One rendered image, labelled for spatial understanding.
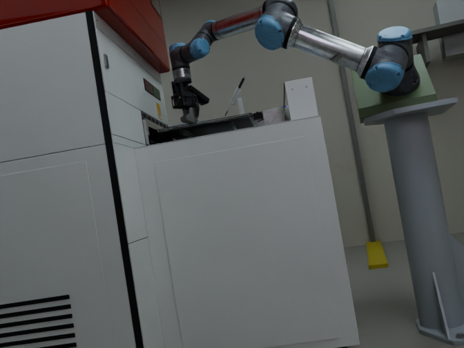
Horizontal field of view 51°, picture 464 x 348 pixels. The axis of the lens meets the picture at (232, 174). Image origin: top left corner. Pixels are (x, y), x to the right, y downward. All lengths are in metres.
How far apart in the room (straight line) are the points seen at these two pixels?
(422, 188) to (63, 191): 1.24
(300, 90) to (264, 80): 2.97
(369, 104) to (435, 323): 0.84
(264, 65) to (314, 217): 3.20
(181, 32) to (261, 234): 3.60
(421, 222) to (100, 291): 1.14
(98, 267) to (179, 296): 0.31
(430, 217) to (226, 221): 0.76
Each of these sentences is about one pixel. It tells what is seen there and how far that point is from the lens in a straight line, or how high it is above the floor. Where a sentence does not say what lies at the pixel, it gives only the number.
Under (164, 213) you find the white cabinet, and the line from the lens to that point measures 1.64.
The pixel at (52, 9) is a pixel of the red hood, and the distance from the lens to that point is 1.64.
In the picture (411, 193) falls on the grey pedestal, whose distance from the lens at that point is 1.91.
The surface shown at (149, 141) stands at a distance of 1.84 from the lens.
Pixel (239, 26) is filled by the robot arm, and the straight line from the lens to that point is 2.02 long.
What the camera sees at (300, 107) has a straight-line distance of 1.68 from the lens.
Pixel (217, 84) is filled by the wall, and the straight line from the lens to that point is 4.75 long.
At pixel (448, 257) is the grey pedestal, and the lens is 1.96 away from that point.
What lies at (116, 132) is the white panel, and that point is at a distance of 1.53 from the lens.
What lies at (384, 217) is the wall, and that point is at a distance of 4.50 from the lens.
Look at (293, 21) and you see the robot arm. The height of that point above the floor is 1.17.
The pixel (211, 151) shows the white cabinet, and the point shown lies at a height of 0.76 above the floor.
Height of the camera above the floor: 0.60
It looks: 3 degrees up
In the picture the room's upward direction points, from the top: 9 degrees counter-clockwise
